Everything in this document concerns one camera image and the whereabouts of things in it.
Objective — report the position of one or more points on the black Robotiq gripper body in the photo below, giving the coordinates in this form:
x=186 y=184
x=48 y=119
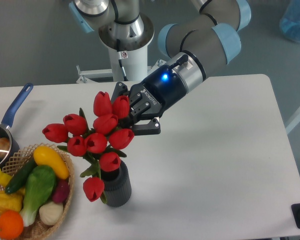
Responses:
x=155 y=94

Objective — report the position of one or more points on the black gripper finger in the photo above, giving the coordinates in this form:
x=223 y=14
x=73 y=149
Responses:
x=120 y=89
x=153 y=127

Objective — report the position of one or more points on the red tulip bouquet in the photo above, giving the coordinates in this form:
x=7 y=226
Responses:
x=101 y=146

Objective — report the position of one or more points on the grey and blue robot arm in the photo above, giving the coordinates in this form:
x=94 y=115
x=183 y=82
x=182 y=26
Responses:
x=195 y=50

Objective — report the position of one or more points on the dark grey ribbed vase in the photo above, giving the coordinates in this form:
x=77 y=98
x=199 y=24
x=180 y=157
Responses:
x=117 y=186

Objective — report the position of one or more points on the yellow squash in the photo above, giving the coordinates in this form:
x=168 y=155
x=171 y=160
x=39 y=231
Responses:
x=44 y=155

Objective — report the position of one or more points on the purple red onion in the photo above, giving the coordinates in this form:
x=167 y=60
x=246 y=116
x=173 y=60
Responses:
x=61 y=192

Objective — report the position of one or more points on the green bok choy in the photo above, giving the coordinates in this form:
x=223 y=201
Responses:
x=38 y=188

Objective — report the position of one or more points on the white garlic bulb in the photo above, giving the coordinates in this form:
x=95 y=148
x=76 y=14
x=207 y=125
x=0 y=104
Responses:
x=50 y=213

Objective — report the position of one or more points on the green cucumber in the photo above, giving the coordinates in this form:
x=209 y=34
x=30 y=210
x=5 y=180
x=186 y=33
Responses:
x=20 y=177

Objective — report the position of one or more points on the blue plastic bag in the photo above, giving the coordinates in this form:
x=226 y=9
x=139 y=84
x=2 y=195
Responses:
x=290 y=22

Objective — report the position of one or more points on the yellow banana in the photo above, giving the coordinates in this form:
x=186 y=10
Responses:
x=4 y=178

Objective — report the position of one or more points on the yellow bell pepper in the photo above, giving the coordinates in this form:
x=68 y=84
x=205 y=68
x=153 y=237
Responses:
x=10 y=202

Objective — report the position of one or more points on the orange fruit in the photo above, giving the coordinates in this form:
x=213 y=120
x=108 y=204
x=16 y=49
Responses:
x=11 y=225

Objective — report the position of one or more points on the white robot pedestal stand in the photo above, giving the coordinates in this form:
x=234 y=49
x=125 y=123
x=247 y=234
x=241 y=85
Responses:
x=130 y=63

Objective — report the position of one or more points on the blue handled saucepan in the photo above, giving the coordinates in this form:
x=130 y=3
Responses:
x=8 y=119

